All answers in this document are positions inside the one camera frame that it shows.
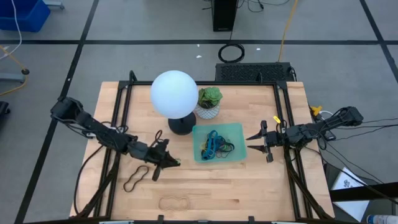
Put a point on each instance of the white globe table lamp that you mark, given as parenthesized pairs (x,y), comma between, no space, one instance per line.
(174,93)

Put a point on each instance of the teal plastic bin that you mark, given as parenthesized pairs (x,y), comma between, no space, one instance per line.
(236,130)

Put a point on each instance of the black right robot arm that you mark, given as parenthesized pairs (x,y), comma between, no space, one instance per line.
(311,132)

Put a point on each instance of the white paper sheet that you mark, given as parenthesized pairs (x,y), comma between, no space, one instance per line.
(348,179)

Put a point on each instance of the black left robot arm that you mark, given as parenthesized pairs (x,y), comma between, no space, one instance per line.
(93,127)

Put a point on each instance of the black caster base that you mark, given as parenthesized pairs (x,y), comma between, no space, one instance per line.
(3,107)

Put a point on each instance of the dark brown rubber band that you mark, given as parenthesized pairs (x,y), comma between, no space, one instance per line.
(124,186)

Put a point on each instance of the black table edge clip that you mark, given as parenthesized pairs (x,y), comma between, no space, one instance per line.
(251,219)
(160,219)

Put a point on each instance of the black computer tower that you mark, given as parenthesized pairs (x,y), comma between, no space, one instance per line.
(224,15)

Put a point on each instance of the blue plastic crate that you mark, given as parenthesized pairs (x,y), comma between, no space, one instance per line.
(25,15)

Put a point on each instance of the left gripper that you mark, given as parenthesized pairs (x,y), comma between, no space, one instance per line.
(157,154)

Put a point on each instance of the succulents in patterned white pot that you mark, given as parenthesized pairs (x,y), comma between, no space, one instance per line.
(211,96)

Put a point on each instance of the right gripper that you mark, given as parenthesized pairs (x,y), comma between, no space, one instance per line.
(275,138)

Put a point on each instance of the black mesh-top box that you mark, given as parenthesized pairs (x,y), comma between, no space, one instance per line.
(252,72)

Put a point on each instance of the black metal bar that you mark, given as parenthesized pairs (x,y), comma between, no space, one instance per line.
(357,193)

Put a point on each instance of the beige rubber band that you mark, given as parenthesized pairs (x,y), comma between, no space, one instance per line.
(159,203)

